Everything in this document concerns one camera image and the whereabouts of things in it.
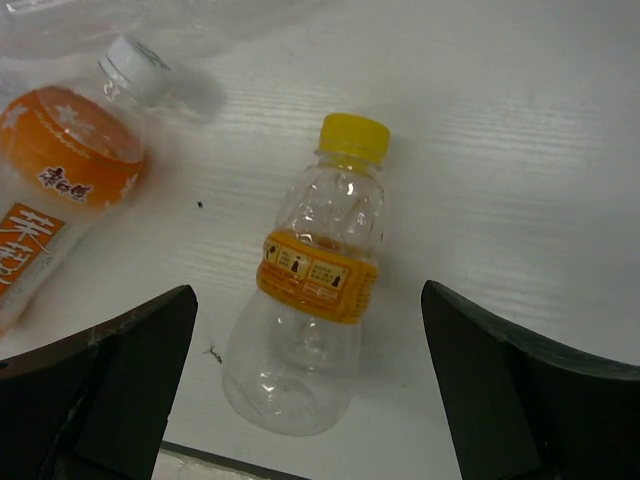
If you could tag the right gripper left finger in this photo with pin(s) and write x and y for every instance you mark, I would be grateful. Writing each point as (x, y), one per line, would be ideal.
(95, 405)

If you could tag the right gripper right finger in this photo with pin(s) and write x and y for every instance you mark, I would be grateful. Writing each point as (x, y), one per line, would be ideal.
(520, 405)

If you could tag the small yellow cap bottle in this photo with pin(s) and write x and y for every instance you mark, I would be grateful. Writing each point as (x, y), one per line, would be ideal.
(293, 357)

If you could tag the orange label tea bottle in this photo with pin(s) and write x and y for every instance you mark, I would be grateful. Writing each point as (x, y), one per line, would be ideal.
(70, 152)

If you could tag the clear crushed bottle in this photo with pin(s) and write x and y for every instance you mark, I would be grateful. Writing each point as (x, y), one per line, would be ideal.
(183, 33)

